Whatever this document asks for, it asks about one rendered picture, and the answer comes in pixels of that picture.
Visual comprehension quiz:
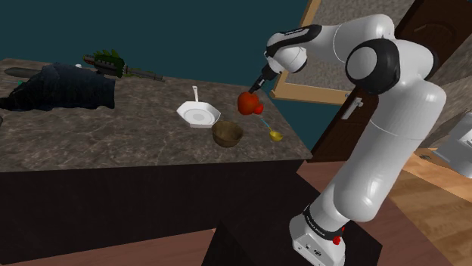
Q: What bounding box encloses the red teapot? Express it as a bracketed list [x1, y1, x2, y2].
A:
[237, 91, 265, 116]

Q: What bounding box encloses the dark robot stand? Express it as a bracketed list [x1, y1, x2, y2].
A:
[200, 172, 384, 266]

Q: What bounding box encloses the green and red spiky toy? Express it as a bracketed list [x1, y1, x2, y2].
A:
[82, 49, 166, 83]

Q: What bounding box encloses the dark blue cloth heap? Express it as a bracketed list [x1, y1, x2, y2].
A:
[0, 63, 116, 112]

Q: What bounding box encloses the dark kitchen counter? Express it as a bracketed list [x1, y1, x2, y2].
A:
[0, 57, 314, 266]

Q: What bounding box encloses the white frying pan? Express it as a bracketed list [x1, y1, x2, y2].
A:
[175, 85, 222, 129]

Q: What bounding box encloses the yellow spoon with blue handle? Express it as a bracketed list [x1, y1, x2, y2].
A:
[259, 118, 284, 142]

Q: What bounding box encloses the grey white appliance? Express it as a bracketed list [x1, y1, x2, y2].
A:
[432, 111, 472, 169]

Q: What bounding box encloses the wood framed wall picture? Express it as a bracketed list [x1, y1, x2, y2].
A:
[269, 0, 416, 107]

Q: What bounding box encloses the dark brown door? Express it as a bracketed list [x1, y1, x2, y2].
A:
[310, 0, 472, 163]

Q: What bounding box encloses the brown bowl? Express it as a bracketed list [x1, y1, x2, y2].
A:
[211, 120, 244, 149]

